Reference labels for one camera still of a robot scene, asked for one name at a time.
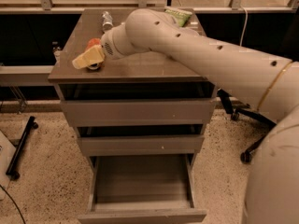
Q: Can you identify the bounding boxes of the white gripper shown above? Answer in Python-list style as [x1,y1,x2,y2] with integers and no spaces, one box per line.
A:
[72,24,135,69]

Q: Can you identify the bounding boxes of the red coke can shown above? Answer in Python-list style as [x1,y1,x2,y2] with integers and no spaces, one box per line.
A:
[85,38,103,70]

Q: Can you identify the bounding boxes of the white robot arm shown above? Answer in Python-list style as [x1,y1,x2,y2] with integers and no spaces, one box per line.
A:
[73,8,299,224]

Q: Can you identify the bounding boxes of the silver can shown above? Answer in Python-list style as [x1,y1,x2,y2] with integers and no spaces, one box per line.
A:
[102,11,113,33]

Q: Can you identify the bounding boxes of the grey drawer cabinet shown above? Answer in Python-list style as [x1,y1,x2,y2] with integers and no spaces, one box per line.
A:
[48,7,227,224]

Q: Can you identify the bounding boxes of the grey middle drawer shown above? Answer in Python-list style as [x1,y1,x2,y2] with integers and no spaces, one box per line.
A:
[78,135,204,157]

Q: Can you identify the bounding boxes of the grey top drawer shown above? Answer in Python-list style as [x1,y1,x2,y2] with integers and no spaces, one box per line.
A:
[61,99,215,127]

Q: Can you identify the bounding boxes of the grey open bottom drawer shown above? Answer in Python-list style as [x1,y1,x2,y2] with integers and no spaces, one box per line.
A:
[78,154,206,224]

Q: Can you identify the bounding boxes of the green chip bag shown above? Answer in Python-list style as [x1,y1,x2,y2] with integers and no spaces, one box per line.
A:
[164,7,192,27]

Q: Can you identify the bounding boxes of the white floor board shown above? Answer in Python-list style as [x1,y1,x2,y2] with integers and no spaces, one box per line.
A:
[0,131,16,189]

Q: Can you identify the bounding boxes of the black stand leg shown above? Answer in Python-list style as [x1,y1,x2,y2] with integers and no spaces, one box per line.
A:
[6,116,38,180]

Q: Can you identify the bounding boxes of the black office chair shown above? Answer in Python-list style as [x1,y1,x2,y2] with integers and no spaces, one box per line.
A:
[218,89,278,164]

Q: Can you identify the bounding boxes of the white cable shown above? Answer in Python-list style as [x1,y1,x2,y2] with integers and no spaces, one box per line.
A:
[238,7,249,47]

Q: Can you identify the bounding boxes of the black floor cable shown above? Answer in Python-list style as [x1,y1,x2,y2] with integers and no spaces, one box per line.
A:
[0,184,27,224]

